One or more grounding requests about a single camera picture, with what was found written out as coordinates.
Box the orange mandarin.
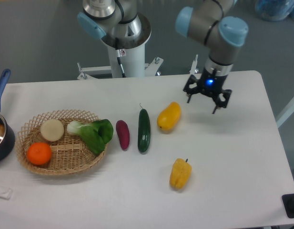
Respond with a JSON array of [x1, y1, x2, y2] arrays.
[[26, 142, 52, 165]]

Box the purple sweet potato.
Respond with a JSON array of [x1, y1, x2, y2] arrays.
[[116, 120, 130, 151]]

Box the white metal base frame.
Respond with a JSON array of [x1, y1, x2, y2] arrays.
[[77, 55, 199, 80]]

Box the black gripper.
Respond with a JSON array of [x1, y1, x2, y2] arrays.
[[183, 68, 232, 114]]

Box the woven wicker basket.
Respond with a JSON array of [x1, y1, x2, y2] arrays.
[[15, 110, 106, 176]]

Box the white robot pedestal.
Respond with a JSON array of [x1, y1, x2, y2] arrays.
[[101, 13, 152, 78]]

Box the white frame bar right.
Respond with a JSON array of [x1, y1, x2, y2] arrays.
[[275, 97, 294, 128]]

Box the yellow bell pepper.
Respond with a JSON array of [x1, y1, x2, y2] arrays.
[[169, 158, 192, 190]]

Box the blue saucepan with handle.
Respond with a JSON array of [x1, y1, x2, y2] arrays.
[[0, 69, 15, 161]]

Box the blue plastic bag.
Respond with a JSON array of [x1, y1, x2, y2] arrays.
[[254, 0, 294, 22]]

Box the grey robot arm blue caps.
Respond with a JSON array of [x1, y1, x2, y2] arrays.
[[77, 0, 248, 108]]

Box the yellow mango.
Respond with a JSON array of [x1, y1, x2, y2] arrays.
[[157, 102, 182, 131]]

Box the clear plastic packet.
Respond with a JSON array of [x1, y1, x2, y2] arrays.
[[0, 186, 13, 200]]

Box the beige round bun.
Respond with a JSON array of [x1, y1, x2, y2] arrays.
[[40, 119, 64, 142]]

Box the green bok choy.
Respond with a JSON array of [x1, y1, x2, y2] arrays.
[[67, 119, 114, 155]]

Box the dark green cucumber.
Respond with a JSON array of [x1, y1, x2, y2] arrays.
[[137, 106, 151, 154]]

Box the black cable on pedestal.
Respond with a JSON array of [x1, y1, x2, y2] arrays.
[[114, 38, 127, 78]]

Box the black device at table edge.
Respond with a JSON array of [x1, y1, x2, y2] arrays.
[[282, 193, 294, 219]]

